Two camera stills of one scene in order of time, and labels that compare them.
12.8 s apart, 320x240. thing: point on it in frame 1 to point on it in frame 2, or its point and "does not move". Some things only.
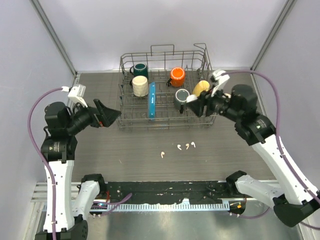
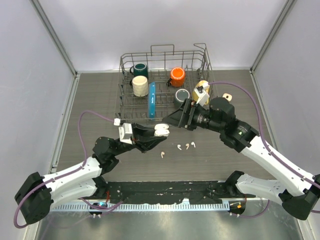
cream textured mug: x=140 y=86 does not move
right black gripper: x=197 y=106 to x=179 y=117
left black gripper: x=106 y=116 to x=146 y=143
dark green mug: x=139 y=69 does not move
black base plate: x=166 y=192 does not move
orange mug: x=177 y=74 does not move
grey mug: x=180 y=99 does not move
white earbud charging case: x=191 y=98 to x=161 y=129
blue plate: x=152 y=99 does not move
